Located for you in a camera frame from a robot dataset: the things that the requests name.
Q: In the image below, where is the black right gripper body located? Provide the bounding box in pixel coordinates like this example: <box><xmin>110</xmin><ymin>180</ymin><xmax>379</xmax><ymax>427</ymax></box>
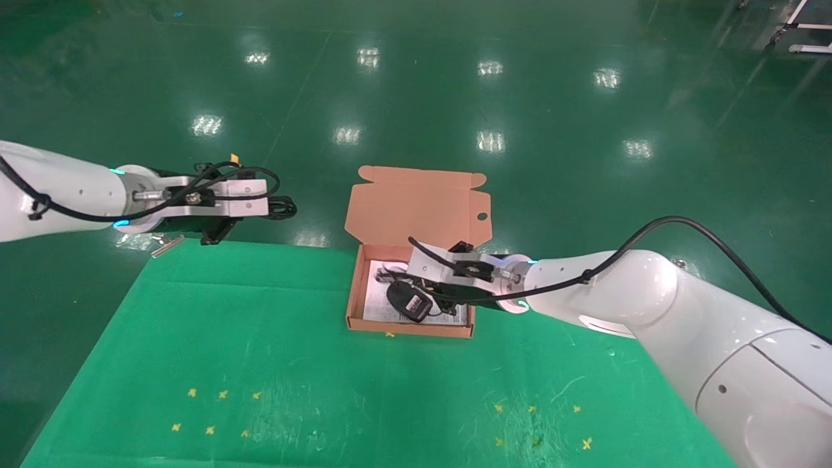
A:
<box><xmin>458</xmin><ymin>286</ymin><xmax>504</xmax><ymax>309</ymax></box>

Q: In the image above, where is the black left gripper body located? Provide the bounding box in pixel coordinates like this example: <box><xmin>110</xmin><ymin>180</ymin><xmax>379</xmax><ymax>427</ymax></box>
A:
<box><xmin>155</xmin><ymin>172</ymin><xmax>218</xmax><ymax>236</ymax></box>

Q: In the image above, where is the black data cable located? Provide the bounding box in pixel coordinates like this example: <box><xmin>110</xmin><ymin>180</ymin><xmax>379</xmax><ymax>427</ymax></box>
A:
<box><xmin>265</xmin><ymin>196</ymin><xmax>298</xmax><ymax>220</ymax></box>

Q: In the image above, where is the open brown cardboard box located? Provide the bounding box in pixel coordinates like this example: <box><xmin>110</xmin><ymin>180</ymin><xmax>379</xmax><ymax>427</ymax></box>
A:
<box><xmin>344</xmin><ymin>165</ymin><xmax>493</xmax><ymax>339</ymax></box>

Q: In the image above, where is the white printed paper sheet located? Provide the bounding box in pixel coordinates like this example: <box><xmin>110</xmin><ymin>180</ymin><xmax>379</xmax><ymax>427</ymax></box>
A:
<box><xmin>363</xmin><ymin>260</ymin><xmax>469</xmax><ymax>326</ymax></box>

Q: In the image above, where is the green table cloth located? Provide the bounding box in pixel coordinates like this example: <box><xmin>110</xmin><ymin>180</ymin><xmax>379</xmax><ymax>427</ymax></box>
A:
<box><xmin>19</xmin><ymin>239</ymin><xmax>738</xmax><ymax>468</ymax></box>

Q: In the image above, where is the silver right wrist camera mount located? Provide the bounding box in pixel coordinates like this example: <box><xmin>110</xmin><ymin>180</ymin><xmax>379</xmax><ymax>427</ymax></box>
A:
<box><xmin>408</xmin><ymin>242</ymin><xmax>517</xmax><ymax>285</ymax></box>

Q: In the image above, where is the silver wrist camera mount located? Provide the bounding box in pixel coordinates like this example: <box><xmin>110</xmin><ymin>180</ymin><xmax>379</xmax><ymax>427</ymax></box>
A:
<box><xmin>133</xmin><ymin>177</ymin><xmax>270</xmax><ymax>219</ymax></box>
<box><xmin>408</xmin><ymin>242</ymin><xmax>517</xmax><ymax>285</ymax></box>

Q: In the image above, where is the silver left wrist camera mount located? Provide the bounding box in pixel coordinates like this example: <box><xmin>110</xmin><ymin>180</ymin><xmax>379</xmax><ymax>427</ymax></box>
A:
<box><xmin>133</xmin><ymin>177</ymin><xmax>270</xmax><ymax>219</ymax></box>

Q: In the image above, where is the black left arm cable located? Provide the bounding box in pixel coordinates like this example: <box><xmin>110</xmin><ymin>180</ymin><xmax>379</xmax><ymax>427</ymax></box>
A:
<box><xmin>0</xmin><ymin>156</ymin><xmax>281</xmax><ymax>223</ymax></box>

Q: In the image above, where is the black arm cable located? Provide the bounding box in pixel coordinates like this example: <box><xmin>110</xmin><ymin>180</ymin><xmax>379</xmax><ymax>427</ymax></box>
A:
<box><xmin>408</xmin><ymin>216</ymin><xmax>832</xmax><ymax>345</ymax></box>
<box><xmin>0</xmin><ymin>156</ymin><xmax>281</xmax><ymax>223</ymax></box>

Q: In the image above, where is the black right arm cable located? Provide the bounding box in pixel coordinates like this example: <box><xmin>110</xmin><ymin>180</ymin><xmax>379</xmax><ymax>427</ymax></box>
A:
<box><xmin>408</xmin><ymin>216</ymin><xmax>832</xmax><ymax>345</ymax></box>

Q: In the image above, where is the white metal cart frame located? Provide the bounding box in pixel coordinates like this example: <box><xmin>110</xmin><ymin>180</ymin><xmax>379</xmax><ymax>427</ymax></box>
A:
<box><xmin>770</xmin><ymin>0</ymin><xmax>832</xmax><ymax>54</ymax></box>

